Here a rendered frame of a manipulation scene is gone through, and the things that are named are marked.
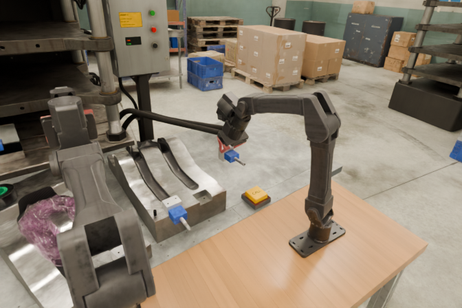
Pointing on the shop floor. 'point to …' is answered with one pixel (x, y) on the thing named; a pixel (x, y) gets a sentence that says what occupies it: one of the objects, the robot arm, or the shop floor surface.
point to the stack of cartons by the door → (394, 60)
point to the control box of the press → (137, 44)
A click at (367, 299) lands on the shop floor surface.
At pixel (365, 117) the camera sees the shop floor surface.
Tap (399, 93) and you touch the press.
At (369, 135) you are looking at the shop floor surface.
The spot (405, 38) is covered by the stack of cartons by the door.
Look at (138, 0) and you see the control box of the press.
